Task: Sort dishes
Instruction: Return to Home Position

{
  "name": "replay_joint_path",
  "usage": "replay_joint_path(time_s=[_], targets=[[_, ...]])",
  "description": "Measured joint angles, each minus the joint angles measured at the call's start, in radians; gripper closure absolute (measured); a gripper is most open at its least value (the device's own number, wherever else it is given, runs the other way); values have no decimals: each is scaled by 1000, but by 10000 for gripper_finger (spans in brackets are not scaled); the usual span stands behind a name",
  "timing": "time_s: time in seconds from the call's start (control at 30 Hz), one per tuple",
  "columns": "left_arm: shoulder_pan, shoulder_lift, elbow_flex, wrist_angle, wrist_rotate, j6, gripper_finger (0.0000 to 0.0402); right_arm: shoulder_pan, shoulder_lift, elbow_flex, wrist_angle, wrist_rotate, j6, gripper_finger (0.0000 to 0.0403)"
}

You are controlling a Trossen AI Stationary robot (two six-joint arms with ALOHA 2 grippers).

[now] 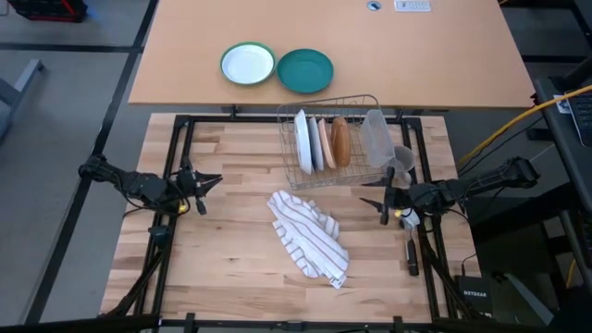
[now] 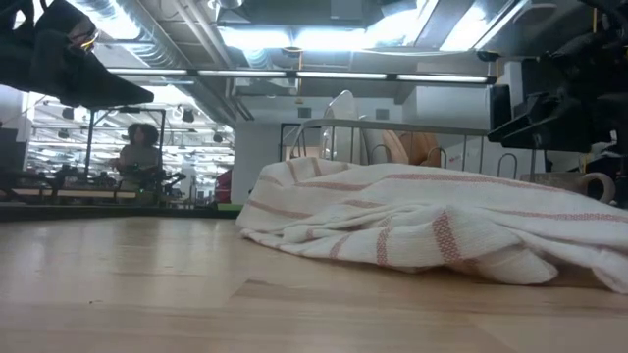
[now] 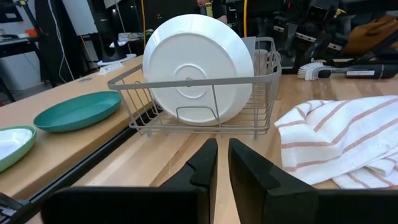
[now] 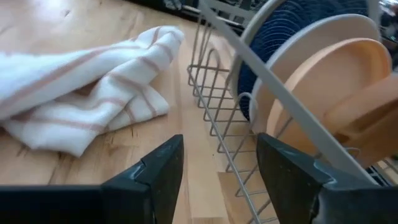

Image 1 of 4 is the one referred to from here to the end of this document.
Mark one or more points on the clear plastic utensil holder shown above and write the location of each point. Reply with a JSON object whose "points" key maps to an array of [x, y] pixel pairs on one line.
{"points": [[377, 139]]}

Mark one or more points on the blue patterned plate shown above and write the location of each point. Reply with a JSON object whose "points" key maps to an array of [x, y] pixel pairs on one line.
{"points": [[316, 148]]}

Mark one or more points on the plain white plate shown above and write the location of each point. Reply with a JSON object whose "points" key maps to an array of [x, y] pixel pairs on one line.
{"points": [[303, 143]]}

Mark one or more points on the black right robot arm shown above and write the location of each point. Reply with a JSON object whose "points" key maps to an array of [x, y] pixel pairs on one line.
{"points": [[490, 180]]}

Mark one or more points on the white red-striped dish towel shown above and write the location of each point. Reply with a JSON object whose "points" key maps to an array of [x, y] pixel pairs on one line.
{"points": [[310, 236]]}

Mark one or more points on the white plate with green rim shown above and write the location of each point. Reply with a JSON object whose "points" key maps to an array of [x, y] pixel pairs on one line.
{"points": [[247, 64]]}

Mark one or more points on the white paper tag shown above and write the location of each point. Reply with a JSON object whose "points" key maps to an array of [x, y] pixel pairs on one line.
{"points": [[562, 105]]}

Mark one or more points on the grey mug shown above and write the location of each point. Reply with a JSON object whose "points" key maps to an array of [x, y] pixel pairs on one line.
{"points": [[404, 159]]}

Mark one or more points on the black keyboard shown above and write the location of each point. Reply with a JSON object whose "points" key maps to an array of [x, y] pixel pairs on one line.
{"points": [[583, 120]]}

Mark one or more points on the black Netgear router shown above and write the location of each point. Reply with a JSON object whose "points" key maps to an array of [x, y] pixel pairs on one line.
{"points": [[474, 296]]}

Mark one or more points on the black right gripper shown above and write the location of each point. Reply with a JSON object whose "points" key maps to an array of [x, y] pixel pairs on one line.
{"points": [[411, 196]]}

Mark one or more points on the dark grey side table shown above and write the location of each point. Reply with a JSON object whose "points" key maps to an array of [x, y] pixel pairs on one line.
{"points": [[555, 139]]}

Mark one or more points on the black metal table frame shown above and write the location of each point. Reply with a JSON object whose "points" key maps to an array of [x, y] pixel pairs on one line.
{"points": [[259, 119]]}

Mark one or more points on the black and red toolbox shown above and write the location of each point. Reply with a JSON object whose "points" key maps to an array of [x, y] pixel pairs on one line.
{"points": [[46, 9]]}

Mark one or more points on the white power strip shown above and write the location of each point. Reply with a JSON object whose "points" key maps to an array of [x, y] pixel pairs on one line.
{"points": [[411, 5]]}

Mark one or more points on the light brown desk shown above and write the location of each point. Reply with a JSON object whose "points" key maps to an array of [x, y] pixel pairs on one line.
{"points": [[416, 55]]}

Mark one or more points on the grey metal bench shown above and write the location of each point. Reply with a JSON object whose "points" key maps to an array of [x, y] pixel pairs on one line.
{"points": [[28, 74]]}

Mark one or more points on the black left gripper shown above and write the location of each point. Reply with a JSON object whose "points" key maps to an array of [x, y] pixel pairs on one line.
{"points": [[192, 185]]}

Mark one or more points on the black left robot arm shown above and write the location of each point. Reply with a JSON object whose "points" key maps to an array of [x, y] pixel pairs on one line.
{"points": [[139, 185]]}

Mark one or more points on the brown wooden plate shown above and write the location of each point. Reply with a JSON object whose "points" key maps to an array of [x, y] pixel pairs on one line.
{"points": [[342, 141]]}

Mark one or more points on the teal green plate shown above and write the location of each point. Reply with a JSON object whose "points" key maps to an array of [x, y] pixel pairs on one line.
{"points": [[305, 71]]}

